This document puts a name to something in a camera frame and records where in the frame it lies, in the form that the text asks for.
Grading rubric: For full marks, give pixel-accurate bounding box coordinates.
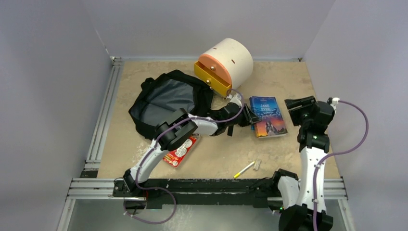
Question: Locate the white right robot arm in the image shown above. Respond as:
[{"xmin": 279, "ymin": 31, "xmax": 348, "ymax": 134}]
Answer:
[{"xmin": 270, "ymin": 96, "xmax": 335, "ymax": 231}]

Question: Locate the Jane Eyre book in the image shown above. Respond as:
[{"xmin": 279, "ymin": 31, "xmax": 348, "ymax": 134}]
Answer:
[{"xmin": 249, "ymin": 96, "xmax": 288, "ymax": 138}]

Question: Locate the red sticker package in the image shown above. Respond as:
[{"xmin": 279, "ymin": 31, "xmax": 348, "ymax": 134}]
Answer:
[{"xmin": 162, "ymin": 134, "xmax": 200, "ymax": 168}]

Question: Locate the cream cylindrical drawer box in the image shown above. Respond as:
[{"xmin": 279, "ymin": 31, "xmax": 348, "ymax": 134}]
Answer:
[{"xmin": 198, "ymin": 38, "xmax": 254, "ymax": 89}]

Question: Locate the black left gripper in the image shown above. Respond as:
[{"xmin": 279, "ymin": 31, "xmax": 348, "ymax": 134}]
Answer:
[{"xmin": 225, "ymin": 104, "xmax": 260, "ymax": 128}]

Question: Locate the grey marker cap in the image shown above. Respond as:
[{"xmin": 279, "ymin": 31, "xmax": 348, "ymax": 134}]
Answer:
[{"xmin": 253, "ymin": 159, "xmax": 261, "ymax": 171}]

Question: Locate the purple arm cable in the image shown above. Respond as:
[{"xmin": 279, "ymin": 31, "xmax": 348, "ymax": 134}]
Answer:
[
  {"xmin": 311, "ymin": 100, "xmax": 370, "ymax": 231},
  {"xmin": 122, "ymin": 89, "xmax": 245, "ymax": 225}
]

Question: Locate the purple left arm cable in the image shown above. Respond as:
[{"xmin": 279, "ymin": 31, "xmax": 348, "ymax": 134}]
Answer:
[{"xmin": 122, "ymin": 89, "xmax": 245, "ymax": 225}]

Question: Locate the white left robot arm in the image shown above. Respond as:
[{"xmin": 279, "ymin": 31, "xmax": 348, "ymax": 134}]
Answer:
[{"xmin": 123, "ymin": 103, "xmax": 261, "ymax": 197}]

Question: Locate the aluminium table frame rail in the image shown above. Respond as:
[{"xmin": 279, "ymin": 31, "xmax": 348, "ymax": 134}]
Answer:
[{"xmin": 57, "ymin": 57, "xmax": 125, "ymax": 231}]

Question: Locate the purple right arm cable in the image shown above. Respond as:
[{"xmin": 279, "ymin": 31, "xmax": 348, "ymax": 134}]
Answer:
[{"xmin": 311, "ymin": 100, "xmax": 370, "ymax": 231}]

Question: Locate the yellow white marker pen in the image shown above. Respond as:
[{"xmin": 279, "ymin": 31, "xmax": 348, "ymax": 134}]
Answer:
[{"xmin": 233, "ymin": 161, "xmax": 255, "ymax": 179}]

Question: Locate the black student backpack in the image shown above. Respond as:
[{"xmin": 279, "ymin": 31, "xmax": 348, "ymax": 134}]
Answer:
[{"xmin": 128, "ymin": 70, "xmax": 214, "ymax": 140}]

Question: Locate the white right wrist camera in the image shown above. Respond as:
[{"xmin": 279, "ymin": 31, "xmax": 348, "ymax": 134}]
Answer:
[{"xmin": 327, "ymin": 97, "xmax": 340, "ymax": 108}]

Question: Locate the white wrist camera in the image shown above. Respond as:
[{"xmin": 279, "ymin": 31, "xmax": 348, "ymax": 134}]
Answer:
[
  {"xmin": 327, "ymin": 97, "xmax": 340, "ymax": 108},
  {"xmin": 227, "ymin": 93, "xmax": 242, "ymax": 107}
]

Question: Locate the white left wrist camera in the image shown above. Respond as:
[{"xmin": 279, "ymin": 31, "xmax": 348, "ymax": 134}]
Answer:
[{"xmin": 227, "ymin": 93, "xmax": 242, "ymax": 107}]

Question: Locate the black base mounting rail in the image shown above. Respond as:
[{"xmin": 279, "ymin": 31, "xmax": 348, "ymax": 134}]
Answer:
[{"xmin": 113, "ymin": 177, "xmax": 288, "ymax": 209}]

